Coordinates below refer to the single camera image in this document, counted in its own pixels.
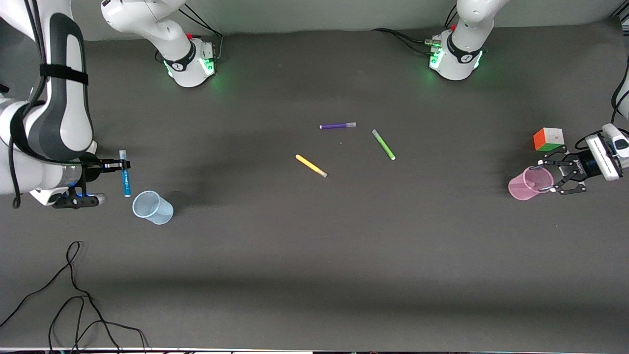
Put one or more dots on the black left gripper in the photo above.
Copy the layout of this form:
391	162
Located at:
580	166

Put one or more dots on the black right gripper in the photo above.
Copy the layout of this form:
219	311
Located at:
91	167

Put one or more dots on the blue marker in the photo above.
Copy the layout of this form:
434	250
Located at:
126	184

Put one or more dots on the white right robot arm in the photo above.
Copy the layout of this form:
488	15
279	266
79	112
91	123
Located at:
177	59

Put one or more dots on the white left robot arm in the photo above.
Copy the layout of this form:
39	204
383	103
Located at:
462	54

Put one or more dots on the colourful puzzle cube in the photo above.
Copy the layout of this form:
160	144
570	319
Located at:
549	139

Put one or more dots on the translucent pink cup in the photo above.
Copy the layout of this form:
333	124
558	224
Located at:
521	189

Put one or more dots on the translucent blue cup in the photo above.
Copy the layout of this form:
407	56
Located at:
159	214

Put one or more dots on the green marker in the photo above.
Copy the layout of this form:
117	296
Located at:
383	144

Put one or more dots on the yellow marker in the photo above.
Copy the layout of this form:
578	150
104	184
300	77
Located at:
310	165

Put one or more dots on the purple marker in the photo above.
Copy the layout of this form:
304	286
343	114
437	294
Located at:
336	126

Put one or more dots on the dark grey table mat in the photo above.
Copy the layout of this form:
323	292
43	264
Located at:
314	275

